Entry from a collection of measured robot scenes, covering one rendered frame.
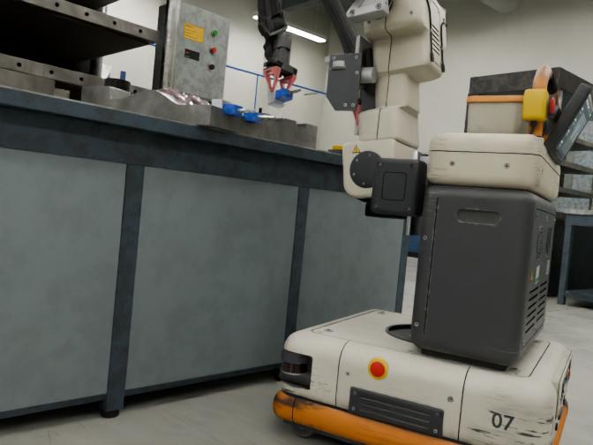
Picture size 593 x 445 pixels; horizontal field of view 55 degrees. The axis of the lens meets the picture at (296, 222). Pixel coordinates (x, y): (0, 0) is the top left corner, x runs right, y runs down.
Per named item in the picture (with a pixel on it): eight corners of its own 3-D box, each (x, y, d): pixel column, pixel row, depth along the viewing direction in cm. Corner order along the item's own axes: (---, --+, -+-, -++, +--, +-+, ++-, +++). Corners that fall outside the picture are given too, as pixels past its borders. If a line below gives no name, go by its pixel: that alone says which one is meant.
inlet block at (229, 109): (258, 122, 160) (260, 102, 159) (249, 118, 155) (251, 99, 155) (221, 121, 166) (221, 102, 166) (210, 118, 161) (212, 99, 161)
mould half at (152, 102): (259, 139, 177) (263, 103, 177) (209, 124, 154) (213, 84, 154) (138, 134, 200) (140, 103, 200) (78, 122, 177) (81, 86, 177)
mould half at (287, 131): (315, 152, 200) (319, 113, 200) (259, 140, 182) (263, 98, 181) (227, 152, 235) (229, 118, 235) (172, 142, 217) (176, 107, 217)
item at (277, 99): (305, 100, 182) (306, 84, 183) (294, 94, 178) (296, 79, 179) (277, 109, 191) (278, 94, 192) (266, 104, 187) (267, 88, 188)
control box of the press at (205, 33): (206, 322, 278) (234, 18, 274) (152, 328, 257) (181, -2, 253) (181, 313, 294) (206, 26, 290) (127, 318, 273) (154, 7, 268)
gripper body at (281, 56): (262, 68, 188) (264, 47, 189) (284, 79, 195) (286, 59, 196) (275, 63, 183) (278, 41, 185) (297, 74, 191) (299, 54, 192)
